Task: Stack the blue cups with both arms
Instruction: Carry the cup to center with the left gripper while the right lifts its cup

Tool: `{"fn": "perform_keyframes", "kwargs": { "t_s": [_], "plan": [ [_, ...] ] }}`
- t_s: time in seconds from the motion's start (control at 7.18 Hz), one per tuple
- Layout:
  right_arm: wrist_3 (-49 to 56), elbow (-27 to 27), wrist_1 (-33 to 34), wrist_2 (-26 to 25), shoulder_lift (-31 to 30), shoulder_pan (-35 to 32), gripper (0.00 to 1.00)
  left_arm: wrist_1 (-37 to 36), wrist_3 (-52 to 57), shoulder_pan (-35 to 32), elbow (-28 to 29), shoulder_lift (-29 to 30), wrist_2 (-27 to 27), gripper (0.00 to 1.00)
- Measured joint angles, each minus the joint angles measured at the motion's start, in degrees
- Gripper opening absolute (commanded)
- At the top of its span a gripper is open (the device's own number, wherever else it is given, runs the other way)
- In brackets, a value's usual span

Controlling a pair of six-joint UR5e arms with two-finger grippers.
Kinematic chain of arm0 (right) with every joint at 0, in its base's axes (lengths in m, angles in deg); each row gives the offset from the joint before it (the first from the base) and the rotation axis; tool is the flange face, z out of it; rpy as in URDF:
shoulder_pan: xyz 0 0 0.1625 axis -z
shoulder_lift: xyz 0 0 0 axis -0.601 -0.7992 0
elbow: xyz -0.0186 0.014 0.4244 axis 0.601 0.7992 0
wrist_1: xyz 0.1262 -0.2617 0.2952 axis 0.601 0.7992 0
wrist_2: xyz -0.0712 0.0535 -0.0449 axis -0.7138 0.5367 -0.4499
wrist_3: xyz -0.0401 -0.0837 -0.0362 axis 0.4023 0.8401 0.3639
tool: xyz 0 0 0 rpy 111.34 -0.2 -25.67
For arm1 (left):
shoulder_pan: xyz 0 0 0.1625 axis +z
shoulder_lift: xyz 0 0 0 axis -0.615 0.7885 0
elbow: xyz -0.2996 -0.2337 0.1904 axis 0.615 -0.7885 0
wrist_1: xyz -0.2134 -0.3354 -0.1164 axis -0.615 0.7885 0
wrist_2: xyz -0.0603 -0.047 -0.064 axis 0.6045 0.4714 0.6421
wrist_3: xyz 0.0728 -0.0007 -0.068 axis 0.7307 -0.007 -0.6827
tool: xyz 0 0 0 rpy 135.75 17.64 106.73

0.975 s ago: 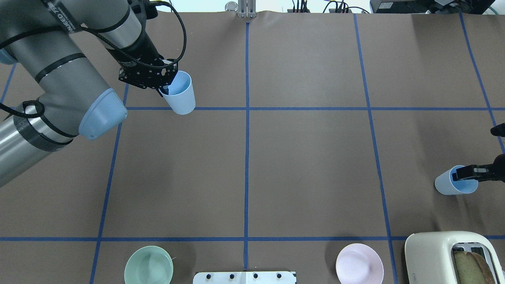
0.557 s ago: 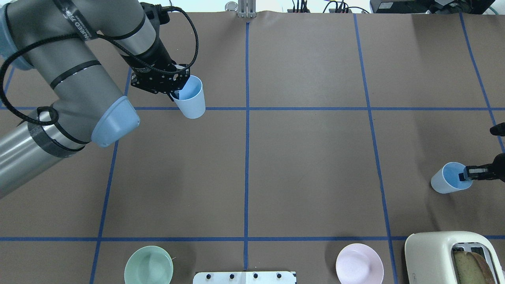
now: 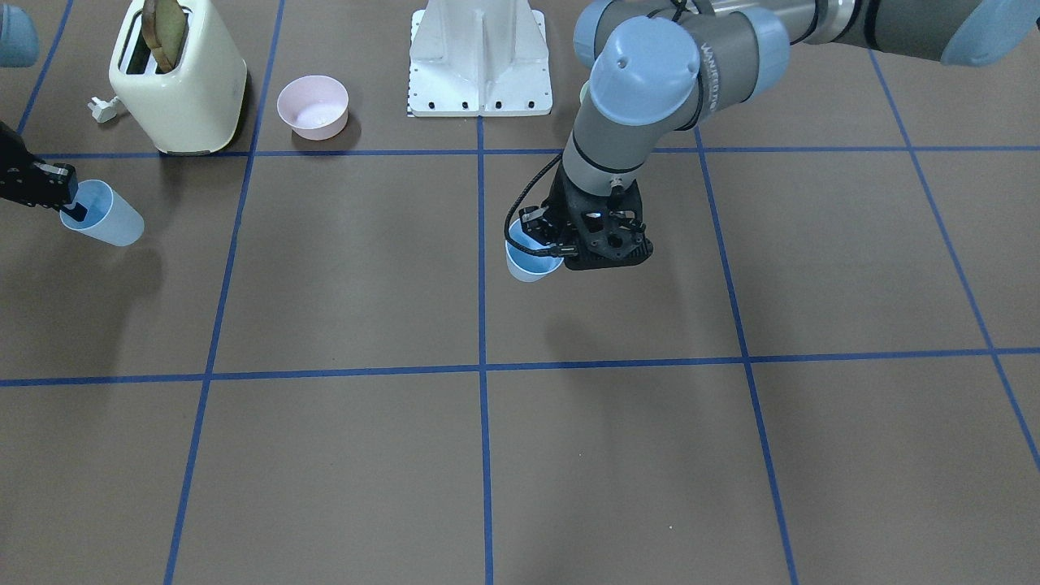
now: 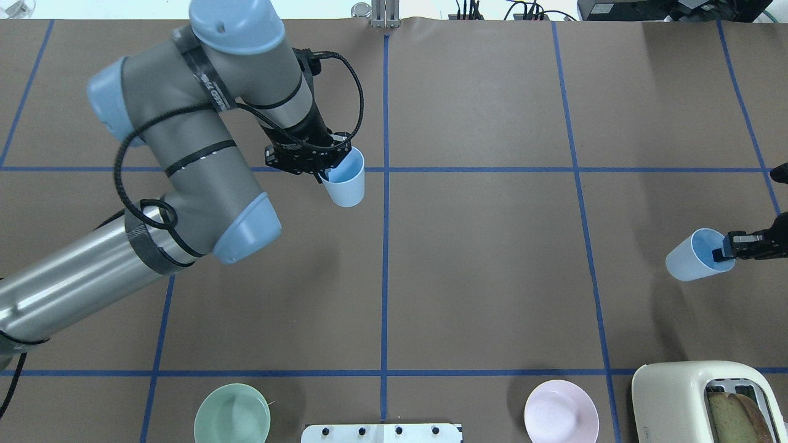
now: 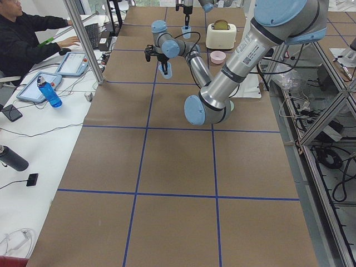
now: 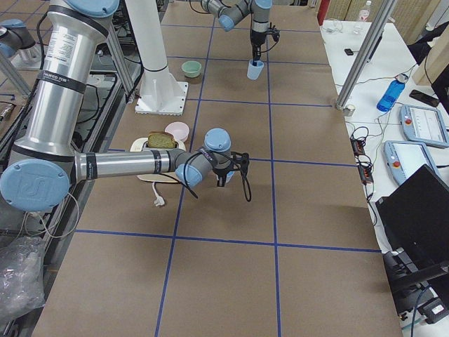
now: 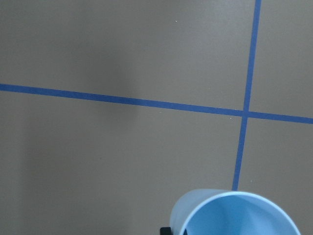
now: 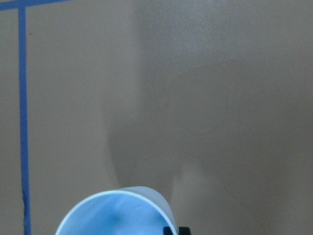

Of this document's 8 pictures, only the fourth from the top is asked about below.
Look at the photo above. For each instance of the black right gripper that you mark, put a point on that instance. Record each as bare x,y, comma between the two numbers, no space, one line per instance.
777,241

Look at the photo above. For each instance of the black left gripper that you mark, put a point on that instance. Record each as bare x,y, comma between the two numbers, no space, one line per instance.
306,130

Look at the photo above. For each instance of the light blue cup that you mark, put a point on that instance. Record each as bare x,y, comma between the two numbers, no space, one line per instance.
348,180
693,258

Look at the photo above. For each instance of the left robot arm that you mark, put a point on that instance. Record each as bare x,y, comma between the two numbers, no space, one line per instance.
186,188

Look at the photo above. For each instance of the cream toaster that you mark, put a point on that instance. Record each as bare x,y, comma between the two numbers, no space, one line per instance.
669,400

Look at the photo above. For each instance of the toast slice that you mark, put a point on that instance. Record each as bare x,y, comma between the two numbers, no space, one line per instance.
737,418

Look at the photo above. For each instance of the pink bowl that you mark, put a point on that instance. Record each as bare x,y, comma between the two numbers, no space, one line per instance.
560,411

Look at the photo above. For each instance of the green bowl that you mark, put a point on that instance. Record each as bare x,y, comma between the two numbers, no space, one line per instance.
233,413

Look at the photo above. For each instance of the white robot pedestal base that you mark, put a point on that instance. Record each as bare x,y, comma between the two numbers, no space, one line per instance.
381,432

